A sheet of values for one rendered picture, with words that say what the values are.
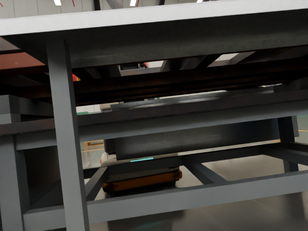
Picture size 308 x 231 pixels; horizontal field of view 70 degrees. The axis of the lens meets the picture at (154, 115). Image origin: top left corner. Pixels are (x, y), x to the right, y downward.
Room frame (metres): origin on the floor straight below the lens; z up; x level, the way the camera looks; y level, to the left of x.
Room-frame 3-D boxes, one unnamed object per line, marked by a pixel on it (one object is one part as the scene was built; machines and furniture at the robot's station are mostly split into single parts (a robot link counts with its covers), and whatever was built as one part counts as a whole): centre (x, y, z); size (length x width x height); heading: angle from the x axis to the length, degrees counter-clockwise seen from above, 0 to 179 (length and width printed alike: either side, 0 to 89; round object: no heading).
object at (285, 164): (1.50, -0.87, 0.34); 0.06 x 0.06 x 0.68; 4
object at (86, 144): (7.05, 1.63, 0.07); 1.20 x 0.80 x 0.14; 100
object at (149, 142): (1.56, -0.36, 0.47); 1.30 x 0.04 x 0.35; 94
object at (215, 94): (1.64, -0.36, 0.66); 1.30 x 0.20 x 0.03; 94
